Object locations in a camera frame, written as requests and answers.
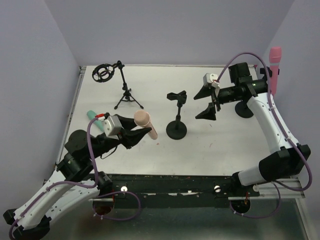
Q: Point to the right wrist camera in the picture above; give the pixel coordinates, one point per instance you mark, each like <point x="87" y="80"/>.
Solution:
<point x="211" y="80"/>

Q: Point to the black tripod shock-mount stand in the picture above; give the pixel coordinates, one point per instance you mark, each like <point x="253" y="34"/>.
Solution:
<point x="105" y="72"/>

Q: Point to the black round-base mic stand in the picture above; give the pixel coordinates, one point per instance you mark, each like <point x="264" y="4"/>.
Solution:
<point x="251" y="88"/>

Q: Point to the black front mounting rail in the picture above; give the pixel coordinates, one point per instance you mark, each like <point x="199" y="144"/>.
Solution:
<point x="128" y="191"/>

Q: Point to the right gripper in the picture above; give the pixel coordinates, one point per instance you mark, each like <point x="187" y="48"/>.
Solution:
<point x="215" y="99"/>

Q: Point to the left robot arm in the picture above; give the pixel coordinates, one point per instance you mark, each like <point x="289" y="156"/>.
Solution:
<point x="75" y="178"/>

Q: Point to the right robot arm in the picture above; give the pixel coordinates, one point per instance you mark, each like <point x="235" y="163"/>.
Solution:
<point x="287" y="155"/>

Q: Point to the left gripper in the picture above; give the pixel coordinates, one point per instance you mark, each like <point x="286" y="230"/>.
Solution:
<point x="122" y="138"/>

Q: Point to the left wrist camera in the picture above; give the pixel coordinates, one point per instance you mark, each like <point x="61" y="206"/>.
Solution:
<point x="110" y="125"/>

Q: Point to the beige toy microphone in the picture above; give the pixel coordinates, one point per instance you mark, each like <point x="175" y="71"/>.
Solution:
<point x="143" y="119"/>

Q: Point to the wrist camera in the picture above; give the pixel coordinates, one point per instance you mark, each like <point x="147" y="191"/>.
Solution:
<point x="211" y="80"/>
<point x="110" y="125"/>

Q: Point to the aluminium side frame rail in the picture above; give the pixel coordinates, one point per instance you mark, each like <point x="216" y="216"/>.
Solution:
<point x="70" y="117"/>

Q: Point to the pink toy microphone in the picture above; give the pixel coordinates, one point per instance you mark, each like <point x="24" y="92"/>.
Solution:
<point x="275" y="55"/>

